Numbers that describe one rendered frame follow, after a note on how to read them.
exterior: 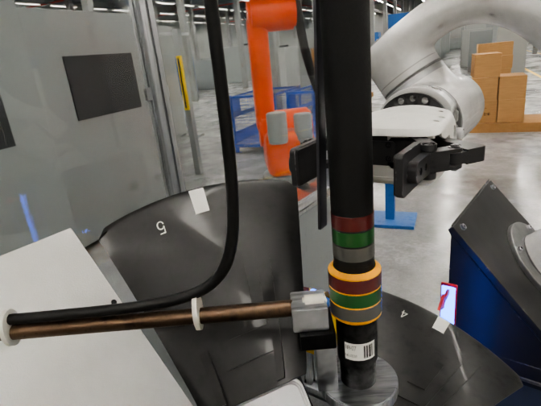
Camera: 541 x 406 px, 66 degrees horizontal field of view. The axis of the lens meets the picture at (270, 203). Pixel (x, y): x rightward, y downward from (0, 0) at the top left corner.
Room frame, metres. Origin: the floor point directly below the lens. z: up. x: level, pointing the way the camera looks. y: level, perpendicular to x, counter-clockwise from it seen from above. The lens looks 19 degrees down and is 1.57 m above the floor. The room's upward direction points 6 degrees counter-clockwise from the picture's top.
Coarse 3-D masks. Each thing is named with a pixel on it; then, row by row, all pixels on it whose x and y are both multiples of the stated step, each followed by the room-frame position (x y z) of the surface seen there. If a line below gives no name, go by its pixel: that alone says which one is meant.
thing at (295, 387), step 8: (288, 384) 0.31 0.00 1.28; (296, 384) 0.30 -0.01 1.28; (272, 392) 0.30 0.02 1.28; (280, 392) 0.30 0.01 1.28; (288, 392) 0.30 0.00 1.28; (296, 392) 0.30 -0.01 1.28; (304, 392) 0.30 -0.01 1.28; (248, 400) 0.30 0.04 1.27; (256, 400) 0.30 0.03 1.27; (264, 400) 0.30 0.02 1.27; (272, 400) 0.30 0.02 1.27; (280, 400) 0.30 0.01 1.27; (288, 400) 0.30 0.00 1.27; (296, 400) 0.30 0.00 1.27; (304, 400) 0.29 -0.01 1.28
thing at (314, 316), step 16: (304, 304) 0.30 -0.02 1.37; (320, 304) 0.30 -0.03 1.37; (304, 320) 0.29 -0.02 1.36; (320, 320) 0.29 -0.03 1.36; (304, 336) 0.29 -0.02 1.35; (320, 336) 0.29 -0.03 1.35; (336, 336) 0.29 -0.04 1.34; (320, 352) 0.29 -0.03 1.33; (336, 352) 0.29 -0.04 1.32; (320, 368) 0.29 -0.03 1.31; (336, 368) 0.29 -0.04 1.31; (384, 368) 0.31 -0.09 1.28; (320, 384) 0.29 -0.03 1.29; (336, 384) 0.29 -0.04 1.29; (384, 384) 0.29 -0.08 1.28; (336, 400) 0.28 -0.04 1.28; (352, 400) 0.28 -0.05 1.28; (368, 400) 0.28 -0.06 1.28; (384, 400) 0.28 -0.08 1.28
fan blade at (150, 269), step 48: (240, 192) 0.46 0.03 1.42; (288, 192) 0.47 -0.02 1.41; (144, 240) 0.42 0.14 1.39; (192, 240) 0.41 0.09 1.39; (240, 240) 0.41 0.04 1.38; (288, 240) 0.41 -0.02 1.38; (144, 288) 0.38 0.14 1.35; (240, 288) 0.37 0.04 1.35; (288, 288) 0.37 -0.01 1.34; (192, 336) 0.35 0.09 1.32; (240, 336) 0.34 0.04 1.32; (288, 336) 0.33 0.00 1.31; (192, 384) 0.32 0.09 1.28; (240, 384) 0.31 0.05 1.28
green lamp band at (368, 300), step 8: (328, 288) 0.31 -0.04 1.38; (336, 296) 0.29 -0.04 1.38; (344, 296) 0.29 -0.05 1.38; (352, 296) 0.29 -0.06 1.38; (360, 296) 0.29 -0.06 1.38; (368, 296) 0.29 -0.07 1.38; (376, 296) 0.29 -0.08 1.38; (344, 304) 0.29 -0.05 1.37; (352, 304) 0.29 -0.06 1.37; (360, 304) 0.29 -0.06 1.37; (368, 304) 0.29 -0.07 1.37
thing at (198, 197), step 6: (192, 192) 0.46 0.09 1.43; (198, 192) 0.46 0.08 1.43; (192, 198) 0.45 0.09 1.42; (198, 198) 0.45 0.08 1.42; (204, 198) 0.45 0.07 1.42; (192, 204) 0.45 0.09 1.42; (198, 204) 0.45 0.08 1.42; (204, 204) 0.45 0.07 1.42; (198, 210) 0.44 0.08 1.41; (204, 210) 0.44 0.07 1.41
